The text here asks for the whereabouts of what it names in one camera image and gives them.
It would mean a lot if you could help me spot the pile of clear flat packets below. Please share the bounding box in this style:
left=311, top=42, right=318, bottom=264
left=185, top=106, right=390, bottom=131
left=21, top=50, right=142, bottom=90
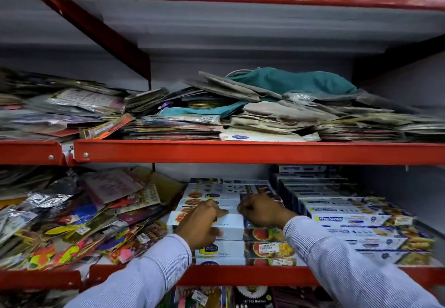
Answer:
left=0, top=68, right=129, bottom=142

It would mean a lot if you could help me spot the white wrap box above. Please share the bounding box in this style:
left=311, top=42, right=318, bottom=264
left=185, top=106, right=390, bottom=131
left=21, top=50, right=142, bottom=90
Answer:
left=167, top=210, right=245, bottom=241

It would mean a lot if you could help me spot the stack of thin printed packets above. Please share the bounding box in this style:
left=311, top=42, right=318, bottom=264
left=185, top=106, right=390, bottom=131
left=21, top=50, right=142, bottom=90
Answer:
left=122, top=88, right=228, bottom=141

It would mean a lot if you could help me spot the orange striped packet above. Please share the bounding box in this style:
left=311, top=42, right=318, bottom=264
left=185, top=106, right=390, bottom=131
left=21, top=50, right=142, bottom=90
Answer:
left=82, top=113, right=135, bottom=140

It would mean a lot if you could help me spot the person's left forearm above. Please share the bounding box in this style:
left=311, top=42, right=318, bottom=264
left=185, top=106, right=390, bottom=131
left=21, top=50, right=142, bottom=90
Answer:
left=64, top=234, right=192, bottom=308

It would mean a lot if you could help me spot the black balloon packet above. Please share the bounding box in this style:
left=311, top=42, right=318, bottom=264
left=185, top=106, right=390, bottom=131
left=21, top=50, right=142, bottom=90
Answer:
left=232, top=286, right=276, bottom=308

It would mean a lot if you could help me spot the pile of colourful party packets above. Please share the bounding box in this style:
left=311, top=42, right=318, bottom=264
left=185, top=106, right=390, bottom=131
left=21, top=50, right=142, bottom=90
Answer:
left=0, top=166, right=185, bottom=272

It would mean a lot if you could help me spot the stack of food-print wrap cartons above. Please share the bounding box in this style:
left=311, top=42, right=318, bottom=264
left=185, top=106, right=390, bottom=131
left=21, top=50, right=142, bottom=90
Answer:
left=175, top=178, right=298, bottom=267

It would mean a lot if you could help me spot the pile of grey cloth bags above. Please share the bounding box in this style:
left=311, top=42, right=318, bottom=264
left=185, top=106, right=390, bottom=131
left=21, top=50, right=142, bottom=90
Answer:
left=186, top=71, right=418, bottom=134

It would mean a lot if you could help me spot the teal cloth bag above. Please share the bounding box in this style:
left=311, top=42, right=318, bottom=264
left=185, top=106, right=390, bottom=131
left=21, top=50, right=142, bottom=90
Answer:
left=226, top=67, right=359, bottom=95
left=158, top=101, right=249, bottom=119

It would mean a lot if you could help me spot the pile of dusty paper packets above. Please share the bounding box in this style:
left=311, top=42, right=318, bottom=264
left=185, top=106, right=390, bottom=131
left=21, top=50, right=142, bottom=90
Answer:
left=313, top=108, right=445, bottom=143

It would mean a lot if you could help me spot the white packet with blue logo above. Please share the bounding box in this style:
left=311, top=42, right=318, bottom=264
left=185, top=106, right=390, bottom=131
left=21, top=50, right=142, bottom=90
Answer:
left=219, top=127, right=321, bottom=143

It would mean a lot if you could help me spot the person's right forearm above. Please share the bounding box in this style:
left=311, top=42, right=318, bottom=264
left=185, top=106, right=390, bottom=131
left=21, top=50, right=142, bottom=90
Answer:
left=283, top=216, right=443, bottom=308

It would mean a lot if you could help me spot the red metal shelf rack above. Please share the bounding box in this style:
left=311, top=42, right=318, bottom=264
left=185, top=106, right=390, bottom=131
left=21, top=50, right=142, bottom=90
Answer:
left=0, top=0, right=445, bottom=291

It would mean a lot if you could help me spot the colourful foil packet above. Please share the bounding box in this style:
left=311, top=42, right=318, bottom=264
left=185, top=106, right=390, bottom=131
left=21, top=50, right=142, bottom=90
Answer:
left=172, top=286, right=233, bottom=308

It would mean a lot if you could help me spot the person's left hand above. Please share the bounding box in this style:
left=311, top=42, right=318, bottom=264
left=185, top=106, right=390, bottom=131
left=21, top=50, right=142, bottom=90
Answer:
left=175, top=199, right=229, bottom=250

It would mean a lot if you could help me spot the person's right hand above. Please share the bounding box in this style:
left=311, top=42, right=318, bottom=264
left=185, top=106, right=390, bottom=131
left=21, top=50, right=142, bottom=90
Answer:
left=237, top=194, right=299, bottom=229

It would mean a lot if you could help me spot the row of blue-white foil cartons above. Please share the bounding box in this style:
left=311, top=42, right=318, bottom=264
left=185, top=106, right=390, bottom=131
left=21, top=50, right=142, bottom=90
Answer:
left=271, top=165, right=437, bottom=267

